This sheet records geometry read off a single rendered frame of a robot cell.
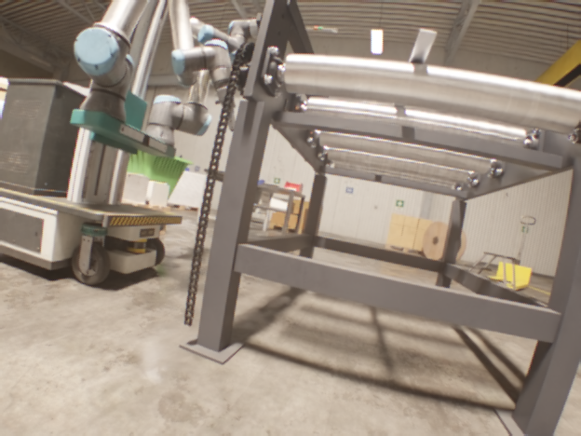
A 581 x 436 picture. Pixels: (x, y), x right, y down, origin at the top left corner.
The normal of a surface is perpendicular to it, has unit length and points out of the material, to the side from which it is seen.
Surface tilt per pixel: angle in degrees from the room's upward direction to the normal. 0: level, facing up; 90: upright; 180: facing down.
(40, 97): 90
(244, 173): 90
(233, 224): 90
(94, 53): 95
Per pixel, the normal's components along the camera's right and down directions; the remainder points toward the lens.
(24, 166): -0.07, 0.03
